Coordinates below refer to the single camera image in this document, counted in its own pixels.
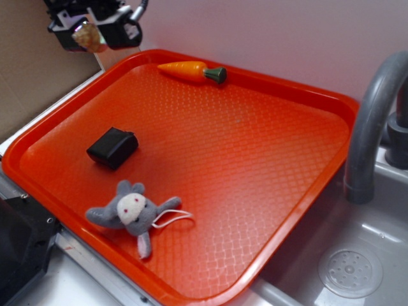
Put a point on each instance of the clear sink drain cover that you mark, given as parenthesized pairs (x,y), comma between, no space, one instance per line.
(350,271)

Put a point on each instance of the grey toy faucet spout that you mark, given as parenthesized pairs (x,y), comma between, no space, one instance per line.
(379,102)

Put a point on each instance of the grey toy sink basin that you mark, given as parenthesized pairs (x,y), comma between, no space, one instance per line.
(291,276)

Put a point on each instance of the orange toy carrot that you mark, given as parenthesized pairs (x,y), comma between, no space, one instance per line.
(195,71)

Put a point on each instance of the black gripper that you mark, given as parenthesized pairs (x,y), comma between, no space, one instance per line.
(117,29)

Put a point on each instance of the brown cardboard panel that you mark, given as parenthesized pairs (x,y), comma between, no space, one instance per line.
(35,70)

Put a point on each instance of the grey plush donkey toy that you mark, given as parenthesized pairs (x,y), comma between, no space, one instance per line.
(131,210)

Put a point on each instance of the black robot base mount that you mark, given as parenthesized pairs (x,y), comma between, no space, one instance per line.
(28,233)

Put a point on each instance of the golden conch shell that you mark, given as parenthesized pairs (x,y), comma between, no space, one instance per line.
(88,36)

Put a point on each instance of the black rectangular block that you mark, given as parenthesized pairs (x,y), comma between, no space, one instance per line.
(113,148)

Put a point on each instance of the red plastic tray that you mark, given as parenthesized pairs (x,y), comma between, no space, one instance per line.
(247,158)

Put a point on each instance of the dark grey faucet handle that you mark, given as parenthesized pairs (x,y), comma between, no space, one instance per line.
(396,154)

